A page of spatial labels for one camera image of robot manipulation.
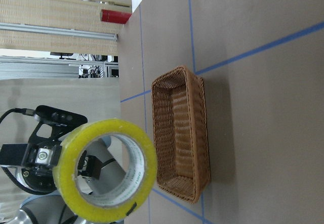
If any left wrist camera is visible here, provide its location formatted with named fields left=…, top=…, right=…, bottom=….
left=34, top=105, right=88, bottom=132

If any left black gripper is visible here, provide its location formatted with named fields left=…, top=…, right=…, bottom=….
left=1, top=122, right=102, bottom=183

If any yellow tape roll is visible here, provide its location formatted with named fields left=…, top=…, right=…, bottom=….
left=55, top=119, right=157, bottom=223

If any brown wicker basket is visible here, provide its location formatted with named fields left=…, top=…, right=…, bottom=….
left=151, top=66, right=211, bottom=204

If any red cylinder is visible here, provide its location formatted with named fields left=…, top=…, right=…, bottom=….
left=101, top=10, right=132, bottom=24

